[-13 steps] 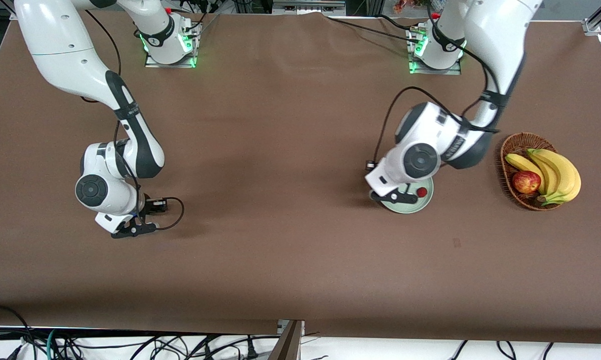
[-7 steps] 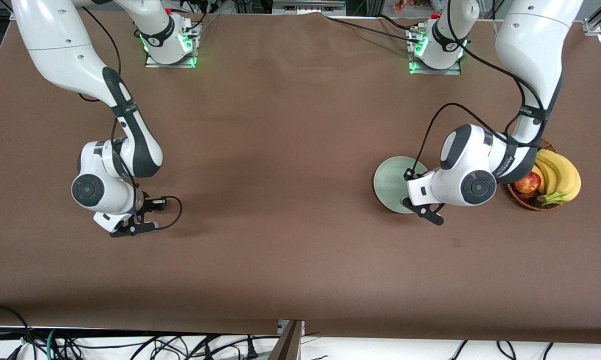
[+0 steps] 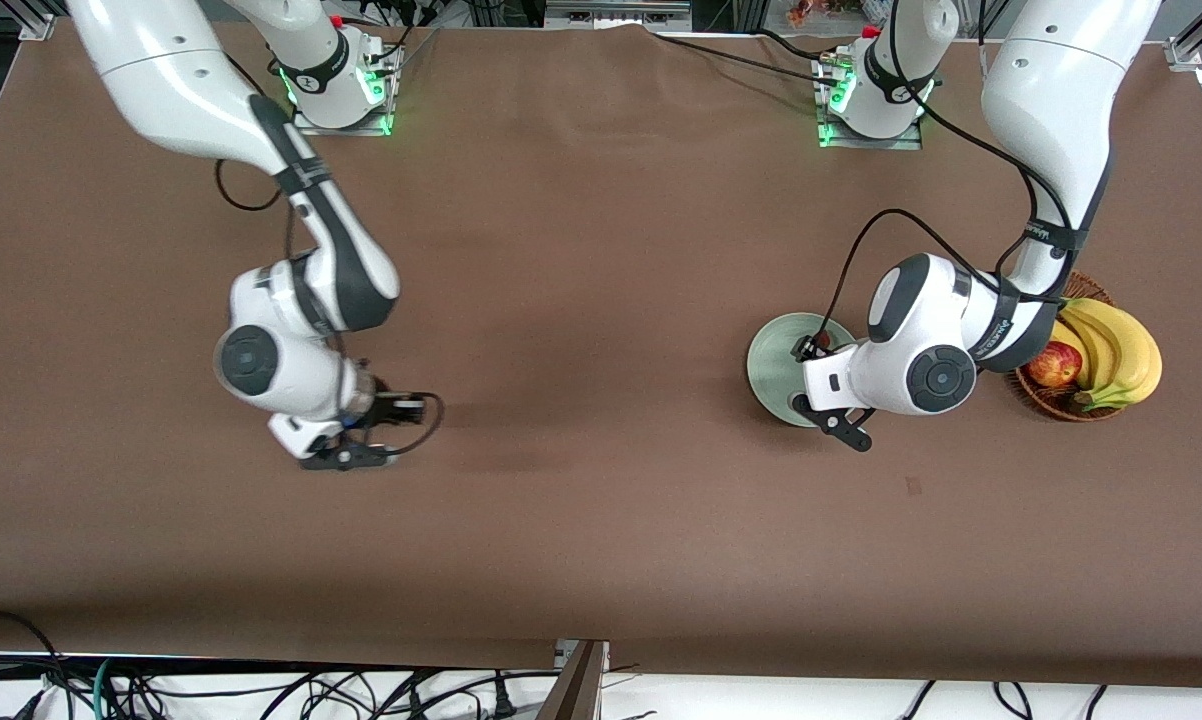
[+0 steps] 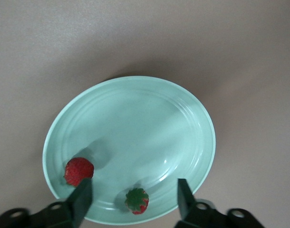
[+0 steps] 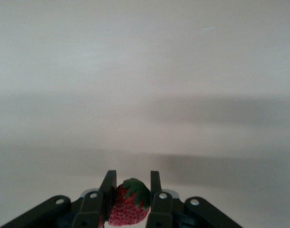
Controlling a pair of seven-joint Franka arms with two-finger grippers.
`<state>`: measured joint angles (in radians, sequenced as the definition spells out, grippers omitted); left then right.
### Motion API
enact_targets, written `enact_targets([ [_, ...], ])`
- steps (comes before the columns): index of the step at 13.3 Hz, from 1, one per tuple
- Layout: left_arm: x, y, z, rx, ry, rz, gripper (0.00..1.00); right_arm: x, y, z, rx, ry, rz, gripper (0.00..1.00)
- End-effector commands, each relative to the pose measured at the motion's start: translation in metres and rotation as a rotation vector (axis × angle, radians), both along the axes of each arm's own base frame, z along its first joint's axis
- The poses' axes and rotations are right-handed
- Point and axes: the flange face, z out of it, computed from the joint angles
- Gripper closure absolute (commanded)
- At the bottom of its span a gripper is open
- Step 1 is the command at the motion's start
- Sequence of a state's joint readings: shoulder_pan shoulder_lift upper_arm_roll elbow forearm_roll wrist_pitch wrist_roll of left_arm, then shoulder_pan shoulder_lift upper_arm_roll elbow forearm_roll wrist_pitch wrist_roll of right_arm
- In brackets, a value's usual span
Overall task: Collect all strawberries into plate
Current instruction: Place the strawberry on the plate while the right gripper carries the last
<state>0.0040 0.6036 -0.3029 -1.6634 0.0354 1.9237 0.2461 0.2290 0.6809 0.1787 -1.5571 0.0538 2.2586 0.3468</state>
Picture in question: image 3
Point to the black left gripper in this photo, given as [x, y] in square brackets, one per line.
[807, 349]

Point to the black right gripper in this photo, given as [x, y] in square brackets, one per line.
[392, 408]

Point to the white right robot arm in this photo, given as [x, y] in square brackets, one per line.
[181, 80]

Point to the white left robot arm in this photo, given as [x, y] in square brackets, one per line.
[1051, 100]

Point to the pale green round plate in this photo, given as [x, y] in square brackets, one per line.
[771, 370]

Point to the brown table cover sheet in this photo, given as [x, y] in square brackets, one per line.
[601, 520]

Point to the red apple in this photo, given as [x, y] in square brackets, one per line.
[1056, 368]

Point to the brown wicker basket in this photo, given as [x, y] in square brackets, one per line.
[1051, 402]

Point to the yellow banana bunch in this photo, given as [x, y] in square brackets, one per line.
[1131, 360]

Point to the aluminium table leg profile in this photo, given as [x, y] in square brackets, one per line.
[581, 685]

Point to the colourful background object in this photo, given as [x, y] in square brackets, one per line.
[821, 10]

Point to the grey metal box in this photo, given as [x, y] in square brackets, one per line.
[616, 14]

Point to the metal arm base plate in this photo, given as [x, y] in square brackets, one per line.
[306, 126]
[911, 141]

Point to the aluminium corner bracket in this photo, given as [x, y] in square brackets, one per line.
[1183, 52]

